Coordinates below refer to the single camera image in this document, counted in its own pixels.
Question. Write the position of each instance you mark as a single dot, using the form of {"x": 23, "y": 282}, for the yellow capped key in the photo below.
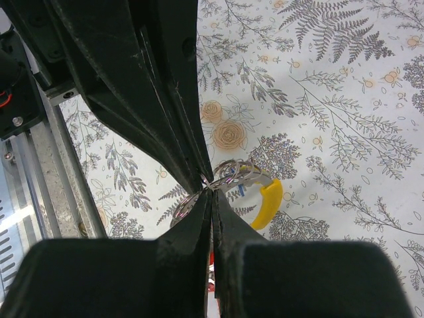
{"x": 272, "y": 194}

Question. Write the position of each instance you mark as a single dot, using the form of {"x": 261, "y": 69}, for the aluminium front rail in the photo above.
{"x": 44, "y": 194}

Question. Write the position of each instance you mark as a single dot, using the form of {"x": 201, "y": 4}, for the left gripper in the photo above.
{"x": 51, "y": 48}

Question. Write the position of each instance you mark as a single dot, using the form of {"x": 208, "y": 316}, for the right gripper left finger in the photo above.
{"x": 103, "y": 277}

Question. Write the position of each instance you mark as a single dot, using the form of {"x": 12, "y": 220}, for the floral tablecloth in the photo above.
{"x": 327, "y": 97}

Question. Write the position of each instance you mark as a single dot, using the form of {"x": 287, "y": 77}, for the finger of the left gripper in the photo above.
{"x": 167, "y": 32}

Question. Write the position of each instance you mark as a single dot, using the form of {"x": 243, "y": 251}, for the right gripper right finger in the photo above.
{"x": 256, "y": 277}

